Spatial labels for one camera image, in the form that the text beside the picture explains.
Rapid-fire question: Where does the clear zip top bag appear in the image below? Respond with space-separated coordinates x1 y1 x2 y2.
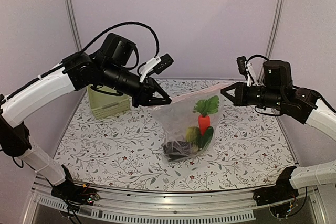
149 83 228 163

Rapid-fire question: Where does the toy yellow corn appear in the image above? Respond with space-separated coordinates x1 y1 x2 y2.
185 126 201 145

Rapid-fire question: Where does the toy cucumber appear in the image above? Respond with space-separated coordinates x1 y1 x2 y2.
198 126 214 150

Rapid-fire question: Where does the toy eggplant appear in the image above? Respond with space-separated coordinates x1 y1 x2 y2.
163 141 199 162

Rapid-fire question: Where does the toy carrot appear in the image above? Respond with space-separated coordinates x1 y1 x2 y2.
198 115 211 135

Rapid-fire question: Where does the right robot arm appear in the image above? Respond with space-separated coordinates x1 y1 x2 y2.
220 57 335 206

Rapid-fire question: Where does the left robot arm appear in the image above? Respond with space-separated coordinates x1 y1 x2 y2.
1 33 173 204

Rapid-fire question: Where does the toy green leafy vegetable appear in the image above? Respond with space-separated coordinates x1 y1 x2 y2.
193 95 219 116

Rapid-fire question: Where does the cream plastic basket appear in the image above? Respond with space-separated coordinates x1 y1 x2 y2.
87 86 131 120

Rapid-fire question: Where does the floral table mat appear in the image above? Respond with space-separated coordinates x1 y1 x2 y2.
51 78 298 192

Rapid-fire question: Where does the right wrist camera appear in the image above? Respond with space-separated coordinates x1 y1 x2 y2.
236 56 258 87

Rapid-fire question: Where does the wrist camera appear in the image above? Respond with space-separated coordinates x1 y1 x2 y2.
137 54 174 83
236 56 258 87

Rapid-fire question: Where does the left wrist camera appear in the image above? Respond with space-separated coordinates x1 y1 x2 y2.
137 54 174 83

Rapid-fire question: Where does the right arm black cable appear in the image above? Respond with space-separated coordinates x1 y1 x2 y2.
246 54 270 65

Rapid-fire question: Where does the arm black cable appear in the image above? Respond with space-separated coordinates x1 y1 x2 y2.
246 54 270 65
81 20 161 59

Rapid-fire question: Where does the right metal frame post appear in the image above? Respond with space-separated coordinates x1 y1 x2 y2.
258 0 289 83

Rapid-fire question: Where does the metal frame post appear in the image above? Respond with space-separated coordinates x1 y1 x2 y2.
64 0 82 51
258 0 289 83

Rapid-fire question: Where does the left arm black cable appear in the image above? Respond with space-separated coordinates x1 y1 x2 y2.
81 20 161 59

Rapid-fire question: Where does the front aluminium rail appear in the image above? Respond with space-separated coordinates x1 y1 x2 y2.
23 177 330 223

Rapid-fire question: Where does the left metal frame post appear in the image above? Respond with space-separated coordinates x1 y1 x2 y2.
64 0 82 51

